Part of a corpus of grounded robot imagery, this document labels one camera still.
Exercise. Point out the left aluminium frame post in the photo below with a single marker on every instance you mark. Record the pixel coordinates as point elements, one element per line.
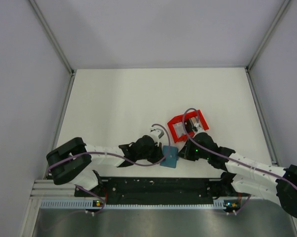
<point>50,35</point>

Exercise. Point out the grey slotted cable duct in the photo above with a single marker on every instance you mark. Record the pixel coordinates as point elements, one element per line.
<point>95,204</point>

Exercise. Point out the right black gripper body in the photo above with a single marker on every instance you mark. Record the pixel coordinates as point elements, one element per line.
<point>193,153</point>

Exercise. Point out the stack of cards in bin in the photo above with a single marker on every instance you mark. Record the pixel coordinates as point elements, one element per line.
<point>194,122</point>

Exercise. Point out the aluminium frame post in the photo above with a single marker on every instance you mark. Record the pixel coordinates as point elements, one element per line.
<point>50,35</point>
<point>284,7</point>

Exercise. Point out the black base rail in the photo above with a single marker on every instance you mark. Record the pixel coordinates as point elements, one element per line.
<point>159,191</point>

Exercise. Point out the red plastic bin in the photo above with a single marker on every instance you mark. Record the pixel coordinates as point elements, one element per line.
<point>184,120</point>

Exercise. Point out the blue leather card holder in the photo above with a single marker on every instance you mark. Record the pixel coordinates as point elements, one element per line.
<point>171,159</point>

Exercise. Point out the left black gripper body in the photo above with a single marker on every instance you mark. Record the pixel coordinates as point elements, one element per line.
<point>152,155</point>

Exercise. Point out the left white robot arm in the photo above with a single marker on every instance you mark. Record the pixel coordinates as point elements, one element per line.
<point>75,161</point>

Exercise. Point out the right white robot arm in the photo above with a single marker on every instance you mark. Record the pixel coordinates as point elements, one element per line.
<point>273,183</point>

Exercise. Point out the aluminium frame rail left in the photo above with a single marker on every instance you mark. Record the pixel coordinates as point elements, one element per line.
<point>47,189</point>

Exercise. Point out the right aluminium frame post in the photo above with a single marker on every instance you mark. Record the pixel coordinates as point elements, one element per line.
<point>284,7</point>

